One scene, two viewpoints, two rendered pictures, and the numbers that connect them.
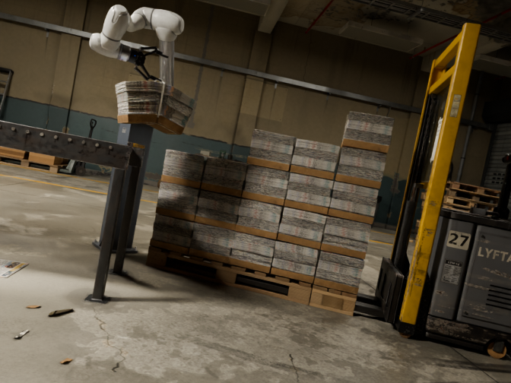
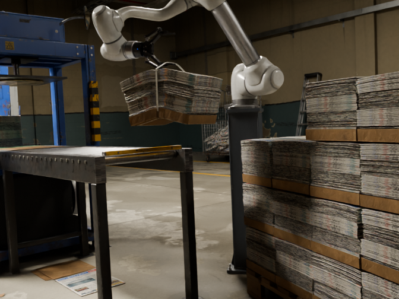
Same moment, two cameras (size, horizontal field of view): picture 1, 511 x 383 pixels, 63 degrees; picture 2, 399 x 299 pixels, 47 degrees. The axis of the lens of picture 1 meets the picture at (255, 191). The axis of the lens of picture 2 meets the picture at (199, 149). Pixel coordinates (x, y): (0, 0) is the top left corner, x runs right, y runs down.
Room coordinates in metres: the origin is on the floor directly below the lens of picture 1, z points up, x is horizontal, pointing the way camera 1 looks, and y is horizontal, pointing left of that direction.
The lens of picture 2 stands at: (1.39, -1.25, 0.93)
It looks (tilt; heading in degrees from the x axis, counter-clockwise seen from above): 3 degrees down; 58
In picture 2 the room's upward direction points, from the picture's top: 3 degrees counter-clockwise
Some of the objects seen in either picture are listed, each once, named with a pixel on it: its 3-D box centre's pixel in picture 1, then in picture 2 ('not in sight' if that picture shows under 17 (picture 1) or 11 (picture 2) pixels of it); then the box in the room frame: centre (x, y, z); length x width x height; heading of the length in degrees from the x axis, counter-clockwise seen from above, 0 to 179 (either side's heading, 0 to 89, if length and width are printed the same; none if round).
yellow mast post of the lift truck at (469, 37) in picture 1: (438, 176); not in sight; (2.43, -1.03, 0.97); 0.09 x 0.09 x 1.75; 81
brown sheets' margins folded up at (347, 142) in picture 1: (348, 213); not in sight; (2.83, -0.66, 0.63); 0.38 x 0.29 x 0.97; 171
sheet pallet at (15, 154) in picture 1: (35, 153); not in sight; (8.24, 4.47, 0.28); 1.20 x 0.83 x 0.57; 98
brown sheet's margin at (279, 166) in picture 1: (271, 165); (366, 132); (2.93, -0.07, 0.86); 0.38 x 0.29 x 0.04; 172
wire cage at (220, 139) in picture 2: not in sight; (230, 124); (7.63, 7.21, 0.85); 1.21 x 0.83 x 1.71; 98
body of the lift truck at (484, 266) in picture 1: (464, 273); not in sight; (2.70, -1.45, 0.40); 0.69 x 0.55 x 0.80; 171
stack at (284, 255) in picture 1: (241, 222); (346, 234); (2.95, 0.06, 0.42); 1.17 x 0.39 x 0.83; 81
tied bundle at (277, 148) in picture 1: (273, 153); (366, 110); (2.93, -0.07, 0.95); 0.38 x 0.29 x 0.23; 172
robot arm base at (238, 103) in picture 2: not in sight; (241, 104); (3.13, 0.99, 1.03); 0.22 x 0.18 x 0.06; 133
